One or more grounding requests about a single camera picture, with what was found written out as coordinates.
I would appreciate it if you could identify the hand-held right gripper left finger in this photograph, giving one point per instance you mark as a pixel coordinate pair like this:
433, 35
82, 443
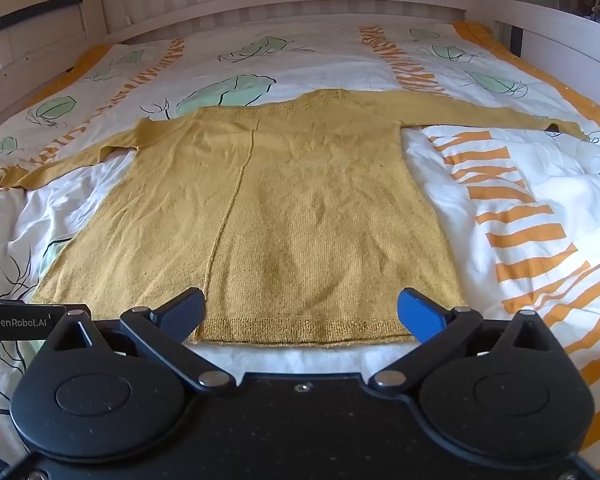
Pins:
186, 311

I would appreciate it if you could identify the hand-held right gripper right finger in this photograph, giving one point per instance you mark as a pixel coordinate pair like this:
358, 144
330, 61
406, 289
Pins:
414, 314

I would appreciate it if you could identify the yellow knit sweater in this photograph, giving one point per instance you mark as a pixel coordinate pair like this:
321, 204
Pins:
305, 210

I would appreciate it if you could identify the printed white duvet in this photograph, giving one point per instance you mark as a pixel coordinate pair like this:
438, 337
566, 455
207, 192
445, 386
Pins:
505, 170

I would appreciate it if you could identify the white wooden bed frame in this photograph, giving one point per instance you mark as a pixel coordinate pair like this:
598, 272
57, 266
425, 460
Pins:
280, 10

